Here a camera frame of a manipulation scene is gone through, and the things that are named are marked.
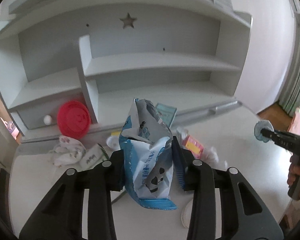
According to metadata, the pink yellow wrapper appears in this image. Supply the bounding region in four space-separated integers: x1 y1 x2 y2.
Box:
183 135 204 159

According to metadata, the clear plastic bag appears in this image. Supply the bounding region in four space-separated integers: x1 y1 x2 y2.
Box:
175 127 228 171

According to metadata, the white blue wrapper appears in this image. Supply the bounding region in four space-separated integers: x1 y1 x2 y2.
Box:
254 120 274 142

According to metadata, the white green small packet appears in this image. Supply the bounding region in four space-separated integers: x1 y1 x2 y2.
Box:
79 144 109 170

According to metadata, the blue white panda bag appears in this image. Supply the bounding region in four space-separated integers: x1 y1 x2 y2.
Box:
119 99 177 211

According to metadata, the white tissue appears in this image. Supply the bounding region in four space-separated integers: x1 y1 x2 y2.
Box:
49 135 86 167

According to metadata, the red plastic lid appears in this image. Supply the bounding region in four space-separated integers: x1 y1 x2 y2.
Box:
57 100 91 140

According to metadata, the white plastic lid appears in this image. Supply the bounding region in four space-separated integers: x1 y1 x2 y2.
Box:
106 135 121 151

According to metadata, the person's right hand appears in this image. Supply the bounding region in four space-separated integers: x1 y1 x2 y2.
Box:
287 156 300 186

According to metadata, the teal booklet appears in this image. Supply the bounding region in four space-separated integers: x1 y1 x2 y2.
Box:
155 103 177 128

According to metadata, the grey curtain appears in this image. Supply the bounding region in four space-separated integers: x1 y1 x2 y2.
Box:
279 13 300 116

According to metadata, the white drawer knob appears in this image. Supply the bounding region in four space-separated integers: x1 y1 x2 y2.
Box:
43 115 52 126

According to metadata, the grey desk shelf unit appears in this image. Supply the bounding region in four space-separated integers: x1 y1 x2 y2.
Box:
0 0 253 142

